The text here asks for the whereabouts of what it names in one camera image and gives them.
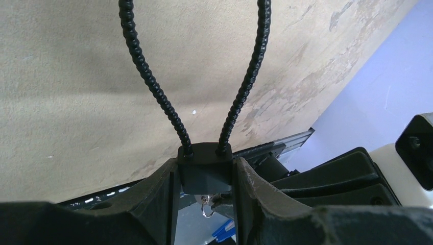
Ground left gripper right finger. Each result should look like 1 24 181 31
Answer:
233 158 432 244

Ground black cable padlock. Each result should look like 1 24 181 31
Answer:
118 1 271 195

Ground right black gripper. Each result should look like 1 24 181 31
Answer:
213 147 401 221

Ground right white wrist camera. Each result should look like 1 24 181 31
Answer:
369 113 432 209

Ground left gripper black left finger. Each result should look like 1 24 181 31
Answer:
1 159 180 244

